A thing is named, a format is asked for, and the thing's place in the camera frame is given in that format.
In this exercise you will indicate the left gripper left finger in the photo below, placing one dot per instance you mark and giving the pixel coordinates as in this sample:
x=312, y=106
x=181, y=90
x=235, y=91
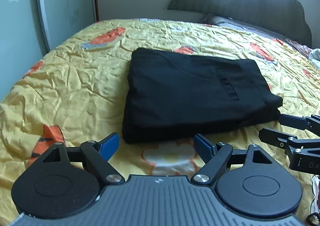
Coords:
x=96, y=156

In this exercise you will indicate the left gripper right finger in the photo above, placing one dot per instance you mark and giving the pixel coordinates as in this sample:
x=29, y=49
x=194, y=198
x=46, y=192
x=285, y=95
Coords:
x=215, y=157

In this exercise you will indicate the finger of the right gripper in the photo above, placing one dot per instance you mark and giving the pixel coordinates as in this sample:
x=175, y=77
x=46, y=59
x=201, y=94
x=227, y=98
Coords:
x=275, y=138
x=310, y=123

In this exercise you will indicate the black pants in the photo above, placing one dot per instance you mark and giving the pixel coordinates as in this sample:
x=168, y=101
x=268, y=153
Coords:
x=173, y=96

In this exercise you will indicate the yellow floral bedspread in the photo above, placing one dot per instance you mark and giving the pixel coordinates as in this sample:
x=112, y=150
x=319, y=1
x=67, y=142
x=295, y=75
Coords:
x=77, y=91

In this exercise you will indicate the crumpled white floral blanket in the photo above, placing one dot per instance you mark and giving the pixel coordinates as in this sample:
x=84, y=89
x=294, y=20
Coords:
x=313, y=55

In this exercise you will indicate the dark upholstered headboard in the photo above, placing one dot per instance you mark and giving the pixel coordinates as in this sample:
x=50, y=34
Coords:
x=285, y=17

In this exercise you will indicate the grey striped pillow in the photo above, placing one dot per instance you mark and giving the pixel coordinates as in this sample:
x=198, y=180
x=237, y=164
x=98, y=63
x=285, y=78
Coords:
x=240, y=26

